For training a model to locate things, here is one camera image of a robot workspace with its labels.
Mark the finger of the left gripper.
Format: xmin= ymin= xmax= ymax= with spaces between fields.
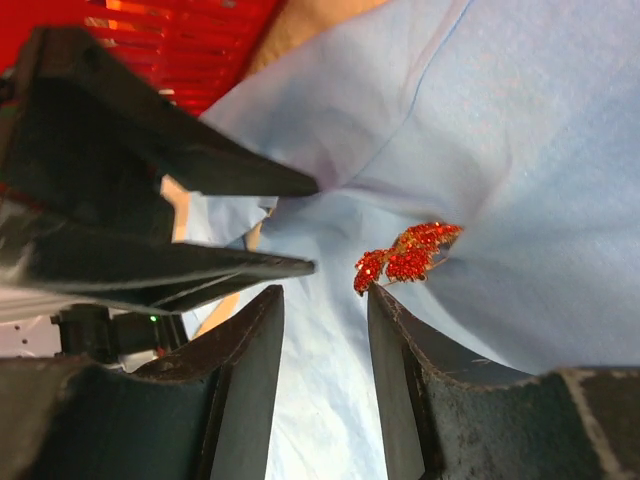
xmin=14 ymin=26 xmax=319 ymax=196
xmin=1 ymin=201 xmax=315 ymax=313

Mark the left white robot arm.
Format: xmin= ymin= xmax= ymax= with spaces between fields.
xmin=1 ymin=26 xmax=318 ymax=365

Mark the red plastic shopping basket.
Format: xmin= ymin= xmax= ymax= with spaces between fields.
xmin=1 ymin=0 xmax=283 ymax=115

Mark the light blue button shirt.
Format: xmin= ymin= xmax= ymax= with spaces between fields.
xmin=188 ymin=1 xmax=639 ymax=479

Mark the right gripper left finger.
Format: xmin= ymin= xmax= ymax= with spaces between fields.
xmin=1 ymin=285 xmax=284 ymax=479

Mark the red leaf brooch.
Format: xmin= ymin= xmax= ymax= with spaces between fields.
xmin=353 ymin=222 xmax=464 ymax=296

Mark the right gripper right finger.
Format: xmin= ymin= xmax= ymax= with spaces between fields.
xmin=368 ymin=286 xmax=639 ymax=479

